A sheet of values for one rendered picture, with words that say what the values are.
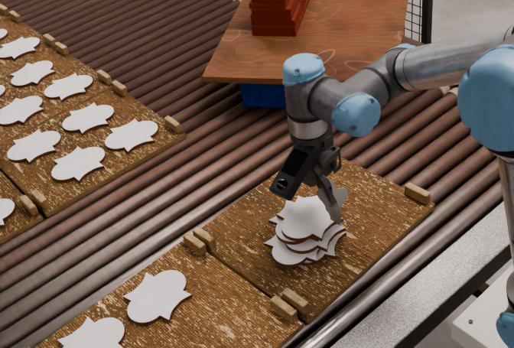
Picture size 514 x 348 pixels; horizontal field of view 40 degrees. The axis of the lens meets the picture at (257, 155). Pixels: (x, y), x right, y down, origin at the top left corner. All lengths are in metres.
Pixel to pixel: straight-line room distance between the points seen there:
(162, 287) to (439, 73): 0.69
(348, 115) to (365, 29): 0.83
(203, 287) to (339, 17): 0.95
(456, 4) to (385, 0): 2.25
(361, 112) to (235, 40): 0.88
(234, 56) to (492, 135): 1.12
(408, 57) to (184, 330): 0.65
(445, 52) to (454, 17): 3.08
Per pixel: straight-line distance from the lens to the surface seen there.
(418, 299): 1.43
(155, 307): 1.43
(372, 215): 1.56
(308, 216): 1.49
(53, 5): 2.76
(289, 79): 1.27
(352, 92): 1.22
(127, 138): 1.87
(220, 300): 1.42
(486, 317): 1.41
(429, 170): 1.70
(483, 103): 0.91
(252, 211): 1.59
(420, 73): 1.21
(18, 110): 2.12
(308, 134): 1.32
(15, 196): 1.83
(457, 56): 1.14
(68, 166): 1.84
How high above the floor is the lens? 2.01
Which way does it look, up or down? 38 degrees down
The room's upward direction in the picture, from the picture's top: 9 degrees counter-clockwise
